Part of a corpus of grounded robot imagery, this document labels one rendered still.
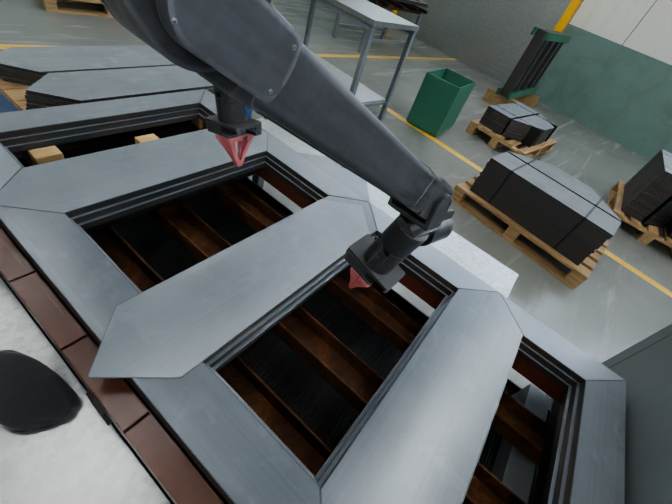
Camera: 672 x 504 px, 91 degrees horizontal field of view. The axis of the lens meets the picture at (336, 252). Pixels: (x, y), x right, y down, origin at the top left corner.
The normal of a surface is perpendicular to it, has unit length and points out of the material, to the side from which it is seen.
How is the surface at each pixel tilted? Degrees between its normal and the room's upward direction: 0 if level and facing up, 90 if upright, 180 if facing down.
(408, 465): 0
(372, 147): 79
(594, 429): 0
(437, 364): 0
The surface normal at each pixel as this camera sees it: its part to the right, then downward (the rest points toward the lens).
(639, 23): -0.69, 0.35
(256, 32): 0.63, 0.57
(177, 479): 0.27, -0.68
